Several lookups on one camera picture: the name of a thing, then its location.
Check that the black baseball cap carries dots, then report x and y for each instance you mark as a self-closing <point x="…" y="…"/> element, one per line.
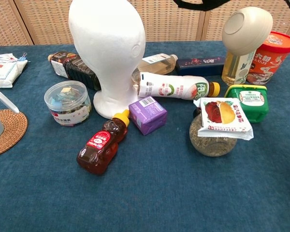
<point x="198" y="6"/>

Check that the beige ceramic bowl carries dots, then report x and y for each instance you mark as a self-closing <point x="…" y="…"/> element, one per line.
<point x="253" y="31"/>

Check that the purple small box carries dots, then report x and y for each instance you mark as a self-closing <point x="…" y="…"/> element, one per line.
<point x="147" y="116"/>

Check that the white yogurt bottle yellow cap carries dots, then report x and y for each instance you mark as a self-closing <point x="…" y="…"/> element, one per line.
<point x="174" y="87"/>

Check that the clear bottle white cap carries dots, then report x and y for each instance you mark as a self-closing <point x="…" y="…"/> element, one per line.
<point x="157" y="64"/>

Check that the bear-shaped honey bottle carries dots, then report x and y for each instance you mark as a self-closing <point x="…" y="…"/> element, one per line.
<point x="99" y="147"/>

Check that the dark blue long box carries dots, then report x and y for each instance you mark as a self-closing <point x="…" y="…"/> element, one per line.
<point x="198" y="66"/>

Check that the round glass herb jar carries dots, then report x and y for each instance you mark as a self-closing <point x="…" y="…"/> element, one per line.
<point x="212" y="146"/>

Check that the white date snack packet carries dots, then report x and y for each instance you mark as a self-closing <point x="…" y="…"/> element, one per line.
<point x="222" y="116"/>

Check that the white foam mannequin head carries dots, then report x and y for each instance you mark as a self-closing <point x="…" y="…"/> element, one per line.
<point x="106" y="48"/>

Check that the blue felt tablecloth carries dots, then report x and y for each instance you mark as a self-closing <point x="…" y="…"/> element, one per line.
<point x="159" y="193"/>

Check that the clear tub of binder clips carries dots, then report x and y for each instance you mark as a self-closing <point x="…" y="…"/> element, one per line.
<point x="65" y="106"/>

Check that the dark coffee drink bottle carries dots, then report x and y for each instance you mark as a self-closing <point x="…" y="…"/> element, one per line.
<point x="72" y="67"/>

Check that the yellow tea bottle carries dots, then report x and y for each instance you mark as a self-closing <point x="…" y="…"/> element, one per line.
<point x="234" y="70"/>

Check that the green lidded plastic box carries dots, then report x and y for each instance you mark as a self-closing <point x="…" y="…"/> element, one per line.
<point x="252" y="101"/>

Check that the round woven rattan coaster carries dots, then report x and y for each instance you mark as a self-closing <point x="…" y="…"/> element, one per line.
<point x="12" y="130"/>

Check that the blue binder clip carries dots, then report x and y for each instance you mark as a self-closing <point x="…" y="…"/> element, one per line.
<point x="23" y="57"/>

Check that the red instant noodle tub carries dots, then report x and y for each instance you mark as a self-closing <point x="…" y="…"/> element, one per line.
<point x="273" y="62"/>

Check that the woven folding screen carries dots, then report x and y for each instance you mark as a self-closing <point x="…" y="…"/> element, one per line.
<point x="38" y="21"/>

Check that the white sugar bag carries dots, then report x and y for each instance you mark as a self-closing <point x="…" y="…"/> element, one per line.
<point x="2" y="72"/>

